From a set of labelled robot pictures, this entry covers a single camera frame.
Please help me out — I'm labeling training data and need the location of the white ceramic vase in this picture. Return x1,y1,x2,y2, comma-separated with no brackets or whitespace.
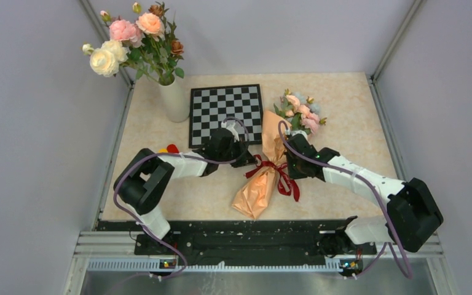
159,77,190,123

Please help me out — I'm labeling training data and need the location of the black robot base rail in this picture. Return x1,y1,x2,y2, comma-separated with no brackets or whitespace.
96,219,377,268

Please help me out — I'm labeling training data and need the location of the dark red ribbon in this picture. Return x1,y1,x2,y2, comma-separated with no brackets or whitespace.
245,154,301,202

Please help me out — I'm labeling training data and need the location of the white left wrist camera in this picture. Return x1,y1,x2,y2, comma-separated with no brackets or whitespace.
221,120,240,141

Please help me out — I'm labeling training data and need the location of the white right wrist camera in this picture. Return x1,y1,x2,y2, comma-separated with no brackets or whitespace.
290,130,308,140

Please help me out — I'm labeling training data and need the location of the red yellow toy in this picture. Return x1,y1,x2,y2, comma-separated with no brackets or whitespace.
158,144,180,154

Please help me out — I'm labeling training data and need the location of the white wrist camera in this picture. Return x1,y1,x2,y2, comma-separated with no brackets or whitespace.
221,120,240,141
290,130,308,140

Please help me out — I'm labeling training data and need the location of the flower bunch in vase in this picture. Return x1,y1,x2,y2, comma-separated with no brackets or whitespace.
82,1,184,86

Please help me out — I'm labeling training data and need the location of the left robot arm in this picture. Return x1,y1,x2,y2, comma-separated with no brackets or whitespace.
114,127,257,254

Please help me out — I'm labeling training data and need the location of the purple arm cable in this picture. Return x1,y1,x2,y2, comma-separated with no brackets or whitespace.
277,120,415,280
112,117,251,281

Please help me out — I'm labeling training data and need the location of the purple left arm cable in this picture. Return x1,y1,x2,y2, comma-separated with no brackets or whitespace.
112,117,251,281

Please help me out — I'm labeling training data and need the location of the black white checkerboard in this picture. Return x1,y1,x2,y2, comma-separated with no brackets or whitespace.
189,84,263,148

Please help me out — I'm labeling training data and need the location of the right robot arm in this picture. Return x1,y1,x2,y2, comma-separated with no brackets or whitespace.
284,131,444,253

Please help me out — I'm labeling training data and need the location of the orange paper bouquet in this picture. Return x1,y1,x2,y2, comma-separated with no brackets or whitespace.
232,89,327,219

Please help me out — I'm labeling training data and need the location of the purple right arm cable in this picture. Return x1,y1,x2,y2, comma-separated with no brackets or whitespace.
277,120,415,280

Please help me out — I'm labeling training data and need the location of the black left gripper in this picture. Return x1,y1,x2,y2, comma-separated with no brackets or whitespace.
218,136,258,168

